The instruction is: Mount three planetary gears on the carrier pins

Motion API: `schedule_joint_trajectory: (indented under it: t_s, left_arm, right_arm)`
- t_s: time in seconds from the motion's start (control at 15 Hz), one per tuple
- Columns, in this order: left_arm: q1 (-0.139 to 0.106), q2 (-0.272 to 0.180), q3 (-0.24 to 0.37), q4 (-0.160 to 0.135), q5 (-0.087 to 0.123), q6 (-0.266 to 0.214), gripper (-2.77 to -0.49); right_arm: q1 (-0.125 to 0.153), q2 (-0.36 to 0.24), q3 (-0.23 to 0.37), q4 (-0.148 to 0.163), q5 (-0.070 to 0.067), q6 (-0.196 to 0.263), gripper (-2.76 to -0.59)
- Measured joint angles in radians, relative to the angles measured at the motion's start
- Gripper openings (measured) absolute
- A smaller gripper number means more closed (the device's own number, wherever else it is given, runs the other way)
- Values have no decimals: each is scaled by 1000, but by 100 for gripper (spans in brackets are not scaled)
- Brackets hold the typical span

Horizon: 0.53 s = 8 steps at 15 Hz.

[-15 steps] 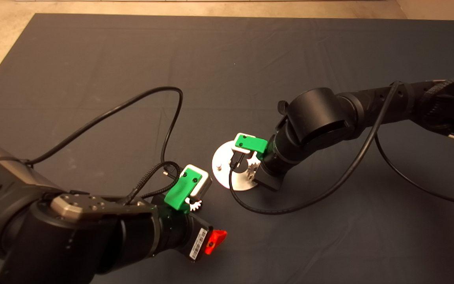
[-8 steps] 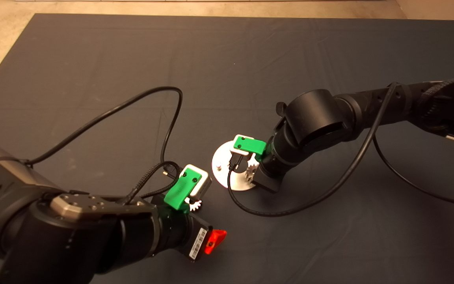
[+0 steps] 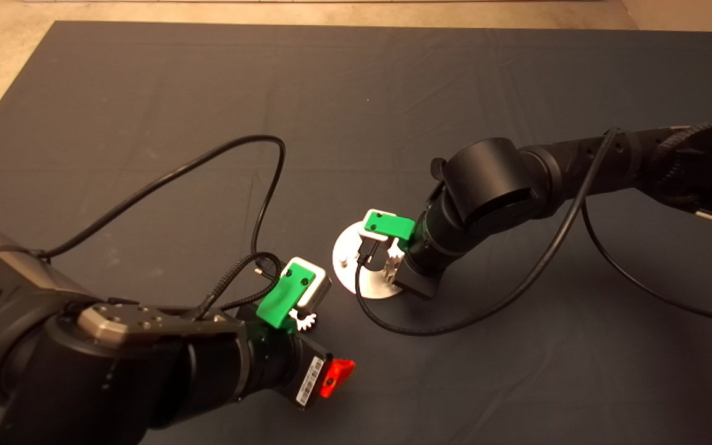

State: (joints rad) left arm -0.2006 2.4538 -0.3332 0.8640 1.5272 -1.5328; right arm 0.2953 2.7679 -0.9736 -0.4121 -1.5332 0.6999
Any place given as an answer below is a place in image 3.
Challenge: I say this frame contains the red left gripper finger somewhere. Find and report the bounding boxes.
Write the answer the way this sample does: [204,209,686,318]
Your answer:
[320,360,356,398]

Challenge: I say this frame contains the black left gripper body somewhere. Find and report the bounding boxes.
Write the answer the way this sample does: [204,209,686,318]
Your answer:
[263,337,332,409]

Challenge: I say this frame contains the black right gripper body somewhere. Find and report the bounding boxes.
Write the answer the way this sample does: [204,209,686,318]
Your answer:
[393,238,456,299]

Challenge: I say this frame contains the small steel spur gear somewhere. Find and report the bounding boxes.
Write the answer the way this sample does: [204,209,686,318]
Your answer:
[383,244,406,282]

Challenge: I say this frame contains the round metal carrier plate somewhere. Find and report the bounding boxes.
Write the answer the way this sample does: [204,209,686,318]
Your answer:
[332,221,403,300]

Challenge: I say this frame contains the white plastic gear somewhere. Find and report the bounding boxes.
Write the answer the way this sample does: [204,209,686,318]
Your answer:
[288,308,318,331]

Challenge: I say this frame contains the dark grey table cloth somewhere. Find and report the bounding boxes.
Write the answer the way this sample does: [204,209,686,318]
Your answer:
[0,22,712,445]

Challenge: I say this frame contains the green right camera mount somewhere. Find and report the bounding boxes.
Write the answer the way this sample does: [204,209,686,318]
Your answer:
[363,212,417,240]

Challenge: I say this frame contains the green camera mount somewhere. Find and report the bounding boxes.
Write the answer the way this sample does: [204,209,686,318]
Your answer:
[256,261,316,328]
[363,212,417,240]

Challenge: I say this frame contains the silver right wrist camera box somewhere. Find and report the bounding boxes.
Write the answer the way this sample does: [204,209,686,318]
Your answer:
[362,209,397,243]

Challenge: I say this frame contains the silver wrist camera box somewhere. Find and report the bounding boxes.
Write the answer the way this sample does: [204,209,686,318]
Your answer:
[282,256,332,310]
[362,209,397,243]

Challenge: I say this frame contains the green left camera mount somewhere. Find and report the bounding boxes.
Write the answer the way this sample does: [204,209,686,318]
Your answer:
[256,261,316,328]

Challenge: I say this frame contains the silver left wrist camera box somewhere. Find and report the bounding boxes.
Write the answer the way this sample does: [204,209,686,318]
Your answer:
[282,256,332,310]

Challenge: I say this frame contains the black braided cable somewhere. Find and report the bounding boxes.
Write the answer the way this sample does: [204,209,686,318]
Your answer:
[429,158,451,187]
[198,252,284,319]

